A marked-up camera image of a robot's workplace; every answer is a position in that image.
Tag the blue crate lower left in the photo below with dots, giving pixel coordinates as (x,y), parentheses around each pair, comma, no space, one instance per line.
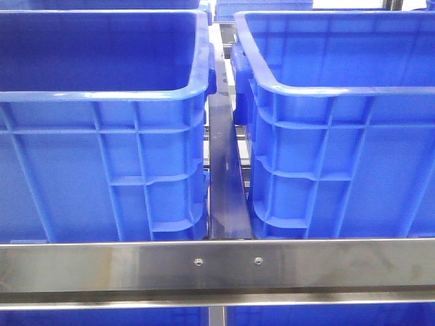
(135,316)

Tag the steel front shelf rail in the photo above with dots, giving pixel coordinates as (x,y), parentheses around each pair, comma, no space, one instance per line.
(160,274)

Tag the blue crate back middle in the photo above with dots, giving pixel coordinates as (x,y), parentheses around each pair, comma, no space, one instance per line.
(225,10)

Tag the large blue crate right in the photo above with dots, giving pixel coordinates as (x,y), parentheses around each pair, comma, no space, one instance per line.
(339,107)

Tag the blue crate lower right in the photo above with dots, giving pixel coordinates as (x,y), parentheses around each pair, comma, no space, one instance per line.
(340,314)

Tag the large blue crate left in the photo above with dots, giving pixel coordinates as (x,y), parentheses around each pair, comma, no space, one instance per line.
(102,125)

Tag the right rail screw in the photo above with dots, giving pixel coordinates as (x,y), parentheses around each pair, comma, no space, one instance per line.
(258,261)

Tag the left rail screw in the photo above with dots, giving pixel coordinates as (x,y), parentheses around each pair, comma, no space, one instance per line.
(198,262)

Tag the blue crate back left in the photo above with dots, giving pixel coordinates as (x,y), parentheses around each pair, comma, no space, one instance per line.
(117,5)

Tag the rail screw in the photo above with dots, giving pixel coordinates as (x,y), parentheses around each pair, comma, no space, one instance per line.
(198,262)
(258,261)

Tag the steel centre divider bar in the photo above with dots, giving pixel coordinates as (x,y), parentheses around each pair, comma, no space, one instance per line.
(229,217)

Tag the large blue crate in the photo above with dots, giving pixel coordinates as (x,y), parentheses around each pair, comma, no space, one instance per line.
(339,107)
(102,125)

